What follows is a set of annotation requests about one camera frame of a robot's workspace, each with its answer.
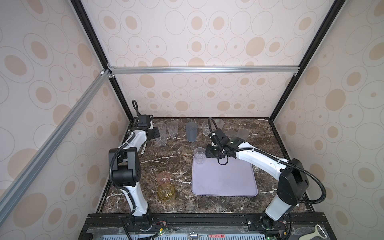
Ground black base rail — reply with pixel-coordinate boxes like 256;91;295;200
79;212;336;240

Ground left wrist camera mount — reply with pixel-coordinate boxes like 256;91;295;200
136;115;153;131

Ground black corrugated cable left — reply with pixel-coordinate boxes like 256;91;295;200
108;99;142;217

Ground frosted dimpled tall cup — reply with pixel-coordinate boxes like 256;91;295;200
237;129;250;142

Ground black corrugated cable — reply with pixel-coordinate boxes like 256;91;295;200
108;99;142;217
207;116;327;205

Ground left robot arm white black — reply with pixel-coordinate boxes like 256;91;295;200
109;127;160;217

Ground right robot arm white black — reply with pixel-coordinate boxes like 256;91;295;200
205;141;309;224

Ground white peeler tool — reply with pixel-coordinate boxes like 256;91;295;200
299;224;328;240

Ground black corrugated cable right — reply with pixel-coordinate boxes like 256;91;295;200
207;116;327;205

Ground aluminium frame bar left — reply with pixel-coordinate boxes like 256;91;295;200
1;69;112;225

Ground clear ribbed small glass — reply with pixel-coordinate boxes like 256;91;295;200
202;121;210;136

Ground aluminium frame bar horizontal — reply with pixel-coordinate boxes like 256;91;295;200
110;65;300;75

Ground frosted dimpled small cup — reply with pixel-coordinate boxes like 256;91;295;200
215;119;225;129

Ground lavender plastic tray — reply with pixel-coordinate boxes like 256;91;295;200
192;158;258;197

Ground tall blue plastic tumbler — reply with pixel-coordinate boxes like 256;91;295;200
185;122;198;143

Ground yellow glass mug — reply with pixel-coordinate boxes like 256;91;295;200
158;183;176;202

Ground red handled screwdriver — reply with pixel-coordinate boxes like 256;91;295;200
188;233;226;240

